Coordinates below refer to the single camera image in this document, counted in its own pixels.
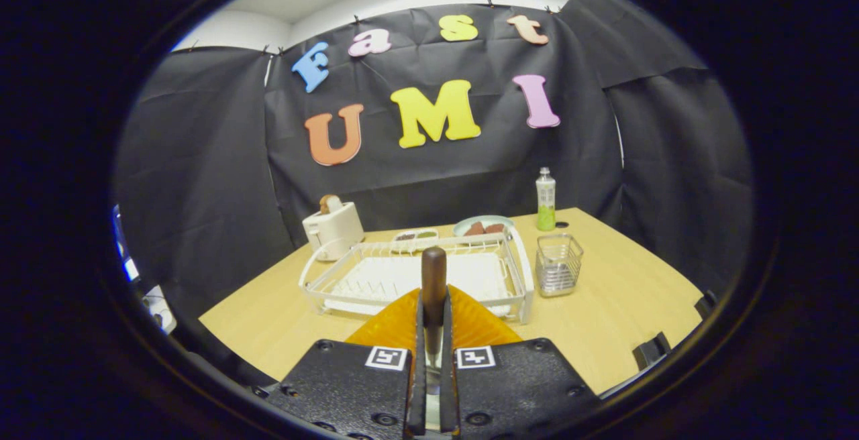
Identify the white wire dish rack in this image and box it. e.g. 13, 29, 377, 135
299, 227, 535, 325

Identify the green plate with food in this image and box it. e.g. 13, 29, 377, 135
453, 215, 515, 237

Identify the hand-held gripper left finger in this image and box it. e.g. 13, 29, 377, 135
265, 286, 428, 440

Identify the white toaster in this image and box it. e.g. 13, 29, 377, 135
302, 201, 365, 262

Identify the wooden handled spoon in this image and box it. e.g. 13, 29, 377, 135
421, 246, 448, 427

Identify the green and white bottle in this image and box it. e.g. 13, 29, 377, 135
535, 167, 557, 232

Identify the metal wire basket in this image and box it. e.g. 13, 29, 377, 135
535, 233, 585, 298

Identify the white drain tray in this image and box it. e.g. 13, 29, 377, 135
324, 252, 511, 317

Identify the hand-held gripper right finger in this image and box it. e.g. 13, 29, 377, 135
440, 284, 601, 440

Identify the white device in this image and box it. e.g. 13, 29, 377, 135
142, 286, 176, 333

